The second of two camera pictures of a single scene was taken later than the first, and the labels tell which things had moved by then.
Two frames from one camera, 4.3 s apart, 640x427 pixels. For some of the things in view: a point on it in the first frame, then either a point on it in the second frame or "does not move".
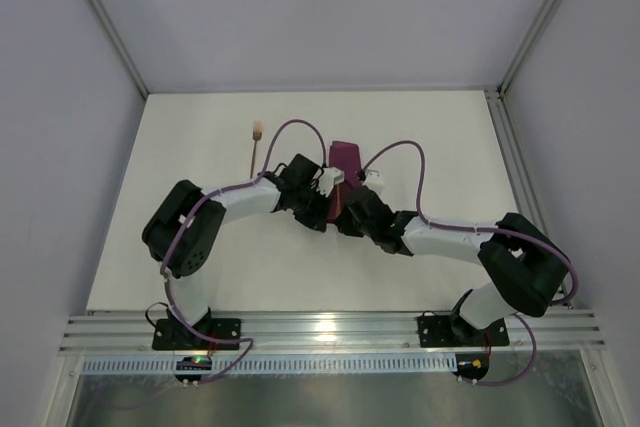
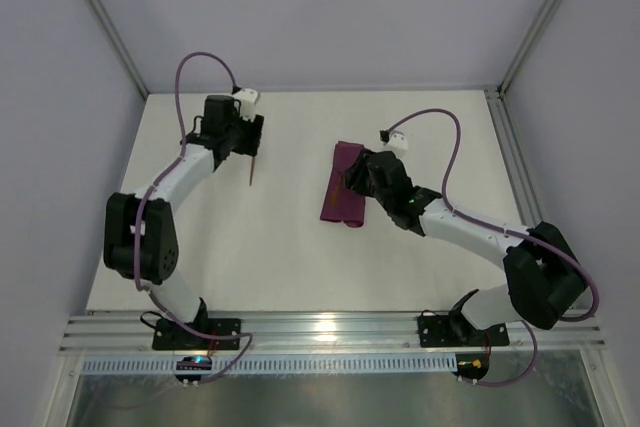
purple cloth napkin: (345, 157) does not move
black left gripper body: (314, 212) → (253, 136)
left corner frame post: (97, 8) does not move
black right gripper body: (355, 208) → (360, 175)
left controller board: (192, 363) does not move
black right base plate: (451, 330) does not move
